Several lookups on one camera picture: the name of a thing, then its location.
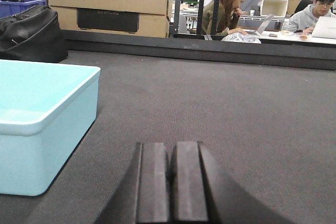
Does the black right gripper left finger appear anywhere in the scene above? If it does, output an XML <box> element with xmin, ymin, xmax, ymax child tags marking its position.
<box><xmin>95</xmin><ymin>143</ymin><xmax>169</xmax><ymax>223</ymax></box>

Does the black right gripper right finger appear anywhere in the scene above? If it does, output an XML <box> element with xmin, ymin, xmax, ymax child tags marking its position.
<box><xmin>172</xmin><ymin>142</ymin><xmax>289</xmax><ymax>223</ymax></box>

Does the light teal plastic bin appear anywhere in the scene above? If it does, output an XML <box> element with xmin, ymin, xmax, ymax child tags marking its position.
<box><xmin>1</xmin><ymin>60</ymin><xmax>100</xmax><ymax>196</ymax></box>

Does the black shoulder bag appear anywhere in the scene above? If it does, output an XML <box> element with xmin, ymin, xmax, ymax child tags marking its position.
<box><xmin>1</xmin><ymin>5</ymin><xmax>68</xmax><ymax>63</ymax></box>

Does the dark grey conveyor belt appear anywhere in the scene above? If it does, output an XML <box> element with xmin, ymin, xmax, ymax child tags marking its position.
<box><xmin>1</xmin><ymin>51</ymin><xmax>335</xmax><ymax>223</ymax></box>

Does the blue bin on far table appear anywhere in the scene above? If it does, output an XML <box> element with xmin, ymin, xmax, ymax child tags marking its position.
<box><xmin>0</xmin><ymin>0</ymin><xmax>46</xmax><ymax>18</ymax></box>

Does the silver laptop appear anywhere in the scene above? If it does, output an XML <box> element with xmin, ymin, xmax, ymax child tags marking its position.
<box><xmin>244</xmin><ymin>14</ymin><xmax>274</xmax><ymax>37</ymax></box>

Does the large cardboard box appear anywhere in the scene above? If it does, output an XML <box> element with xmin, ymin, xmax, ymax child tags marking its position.
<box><xmin>48</xmin><ymin>0</ymin><xmax>172</xmax><ymax>38</ymax></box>

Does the woman with long hair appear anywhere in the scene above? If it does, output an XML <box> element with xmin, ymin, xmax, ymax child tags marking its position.
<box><xmin>201</xmin><ymin>0</ymin><xmax>247</xmax><ymax>37</ymax></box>

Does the man in grey hoodie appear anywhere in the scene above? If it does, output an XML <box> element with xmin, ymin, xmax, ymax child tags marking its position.
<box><xmin>289</xmin><ymin>0</ymin><xmax>335</xmax><ymax>34</ymax></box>

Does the white laptop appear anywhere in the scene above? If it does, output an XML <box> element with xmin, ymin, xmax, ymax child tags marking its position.
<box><xmin>312</xmin><ymin>16</ymin><xmax>336</xmax><ymax>39</ymax></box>

